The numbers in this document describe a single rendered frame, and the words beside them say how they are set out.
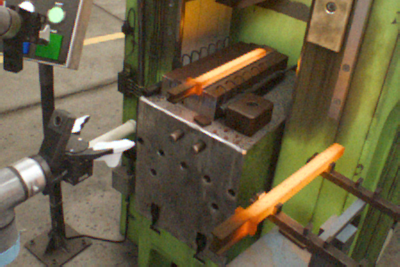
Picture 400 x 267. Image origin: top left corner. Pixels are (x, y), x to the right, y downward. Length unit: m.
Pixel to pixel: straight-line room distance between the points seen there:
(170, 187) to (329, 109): 0.54
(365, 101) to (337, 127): 0.11
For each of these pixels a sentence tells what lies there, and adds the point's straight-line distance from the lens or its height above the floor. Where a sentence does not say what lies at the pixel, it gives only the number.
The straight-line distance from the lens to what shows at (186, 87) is 1.23.
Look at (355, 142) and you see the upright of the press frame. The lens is 1.26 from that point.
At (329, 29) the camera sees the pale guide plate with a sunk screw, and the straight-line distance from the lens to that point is 1.15.
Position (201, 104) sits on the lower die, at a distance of 1.29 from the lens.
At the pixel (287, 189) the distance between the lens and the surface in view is 0.97.
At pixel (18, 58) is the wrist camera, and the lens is 1.29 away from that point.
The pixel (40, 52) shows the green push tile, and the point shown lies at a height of 0.99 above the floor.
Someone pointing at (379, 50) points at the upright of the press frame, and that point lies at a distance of 1.15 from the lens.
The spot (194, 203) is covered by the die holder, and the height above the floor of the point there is 0.65.
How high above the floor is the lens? 1.60
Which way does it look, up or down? 27 degrees down
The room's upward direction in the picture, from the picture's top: 9 degrees clockwise
